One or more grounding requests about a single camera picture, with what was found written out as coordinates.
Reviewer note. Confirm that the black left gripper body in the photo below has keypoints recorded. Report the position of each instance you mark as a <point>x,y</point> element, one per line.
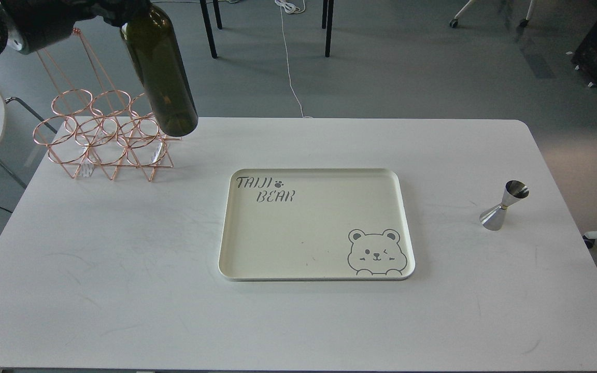
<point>115,13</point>

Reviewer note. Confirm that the dark green wine bottle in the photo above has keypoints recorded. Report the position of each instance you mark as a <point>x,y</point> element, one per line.
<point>150,39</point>

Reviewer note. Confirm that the steel double jigger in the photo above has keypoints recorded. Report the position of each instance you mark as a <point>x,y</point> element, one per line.
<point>493,218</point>

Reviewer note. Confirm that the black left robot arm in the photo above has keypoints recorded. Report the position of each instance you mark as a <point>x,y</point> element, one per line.
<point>27,26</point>

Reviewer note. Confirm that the cream bear serving tray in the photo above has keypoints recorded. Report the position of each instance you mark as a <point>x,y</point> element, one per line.
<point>315,224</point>

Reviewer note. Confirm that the copper wire bottle rack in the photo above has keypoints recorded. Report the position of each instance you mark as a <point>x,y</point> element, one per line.
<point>106,129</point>

